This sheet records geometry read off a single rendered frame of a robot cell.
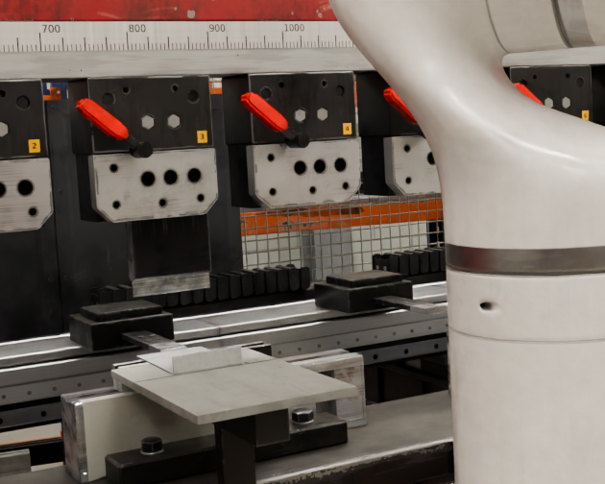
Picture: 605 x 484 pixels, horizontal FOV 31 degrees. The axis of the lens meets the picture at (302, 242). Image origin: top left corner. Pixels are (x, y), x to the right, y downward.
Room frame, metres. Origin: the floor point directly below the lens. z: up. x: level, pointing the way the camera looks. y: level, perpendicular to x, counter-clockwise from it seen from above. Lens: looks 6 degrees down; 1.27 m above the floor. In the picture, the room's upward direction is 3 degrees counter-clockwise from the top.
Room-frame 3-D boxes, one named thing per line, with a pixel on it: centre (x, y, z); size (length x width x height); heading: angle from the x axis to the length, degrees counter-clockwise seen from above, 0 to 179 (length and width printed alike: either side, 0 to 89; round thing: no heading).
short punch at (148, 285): (1.31, 0.16, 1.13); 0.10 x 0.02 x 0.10; 118
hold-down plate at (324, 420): (1.27, 0.10, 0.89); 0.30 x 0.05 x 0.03; 118
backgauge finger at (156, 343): (1.45, 0.23, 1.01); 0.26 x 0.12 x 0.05; 28
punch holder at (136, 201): (1.29, 0.18, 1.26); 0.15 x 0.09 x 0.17; 118
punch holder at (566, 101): (1.57, -0.35, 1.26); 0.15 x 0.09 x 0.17; 118
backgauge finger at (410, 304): (1.64, -0.13, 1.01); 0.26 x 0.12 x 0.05; 28
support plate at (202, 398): (1.17, 0.09, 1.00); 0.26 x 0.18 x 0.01; 28
